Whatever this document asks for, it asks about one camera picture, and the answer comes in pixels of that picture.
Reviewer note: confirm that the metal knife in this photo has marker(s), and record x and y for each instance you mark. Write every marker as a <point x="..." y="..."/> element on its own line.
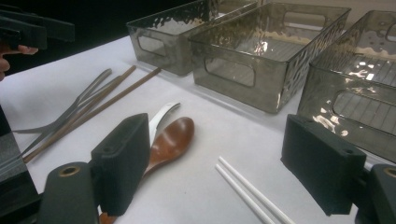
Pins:
<point x="46" y="133"/>

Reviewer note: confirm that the white ceramic spoon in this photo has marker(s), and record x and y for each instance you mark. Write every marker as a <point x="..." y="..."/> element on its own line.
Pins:
<point x="158" y="119"/>

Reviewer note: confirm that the white chopstick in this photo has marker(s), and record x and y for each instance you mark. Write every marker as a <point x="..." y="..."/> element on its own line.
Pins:
<point x="258" y="194"/>
<point x="243" y="196"/>

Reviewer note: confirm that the gray transparent plastic bin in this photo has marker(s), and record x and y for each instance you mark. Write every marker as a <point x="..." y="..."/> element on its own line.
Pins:
<point x="249" y="77"/>
<point x="351" y="102"/>
<point x="174" y="40"/>

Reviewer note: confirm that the metal fork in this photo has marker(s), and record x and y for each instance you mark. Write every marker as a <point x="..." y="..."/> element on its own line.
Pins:
<point x="90" y="90"/>

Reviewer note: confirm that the brown wooden spoon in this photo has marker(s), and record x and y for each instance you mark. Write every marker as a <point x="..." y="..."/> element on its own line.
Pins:
<point x="171" y="143"/>

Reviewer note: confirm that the brown wooden chopstick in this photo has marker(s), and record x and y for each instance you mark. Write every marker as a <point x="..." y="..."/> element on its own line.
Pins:
<point x="130" y="88"/>
<point x="93" y="101"/>

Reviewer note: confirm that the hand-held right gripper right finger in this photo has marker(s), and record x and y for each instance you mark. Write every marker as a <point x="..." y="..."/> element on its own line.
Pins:
<point x="323" y="165"/>

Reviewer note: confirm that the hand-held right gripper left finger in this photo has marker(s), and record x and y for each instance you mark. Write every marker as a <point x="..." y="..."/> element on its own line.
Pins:
<point x="121" y="165"/>

